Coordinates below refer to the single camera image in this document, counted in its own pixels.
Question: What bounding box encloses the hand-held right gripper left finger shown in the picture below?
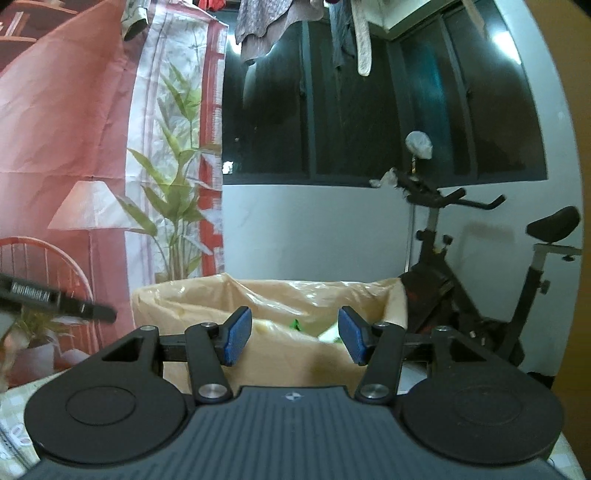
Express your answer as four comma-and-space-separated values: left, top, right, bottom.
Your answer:
99, 305, 254, 406

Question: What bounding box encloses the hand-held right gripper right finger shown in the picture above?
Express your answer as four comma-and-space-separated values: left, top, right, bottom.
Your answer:
338, 305, 499, 406

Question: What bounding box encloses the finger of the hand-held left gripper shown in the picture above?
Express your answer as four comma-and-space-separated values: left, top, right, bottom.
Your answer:
69, 295, 117, 323

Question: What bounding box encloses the plastic-wrapped cardboard box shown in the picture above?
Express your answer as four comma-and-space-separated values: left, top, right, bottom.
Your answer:
131, 272, 409, 398

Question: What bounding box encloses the dark window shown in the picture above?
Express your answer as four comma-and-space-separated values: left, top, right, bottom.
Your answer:
222, 0, 550, 188

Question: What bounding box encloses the black exercise bike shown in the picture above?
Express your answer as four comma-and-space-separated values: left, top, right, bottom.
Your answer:
369, 166, 583, 379

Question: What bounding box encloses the brown wooden door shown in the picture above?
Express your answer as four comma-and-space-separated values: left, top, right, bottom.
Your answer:
526, 0, 591, 462

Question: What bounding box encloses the white hanging garment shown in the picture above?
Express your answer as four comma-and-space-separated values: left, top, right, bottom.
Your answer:
351, 0, 373, 77

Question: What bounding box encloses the dark hanging garment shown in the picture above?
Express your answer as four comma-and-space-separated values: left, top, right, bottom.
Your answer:
329, 0, 356, 70

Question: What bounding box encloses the grey hanging garment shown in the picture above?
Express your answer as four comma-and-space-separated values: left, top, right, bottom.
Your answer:
235, 0, 324, 65

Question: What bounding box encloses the printed wall curtain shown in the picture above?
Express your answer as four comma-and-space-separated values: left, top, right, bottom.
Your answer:
0, 0, 229, 388

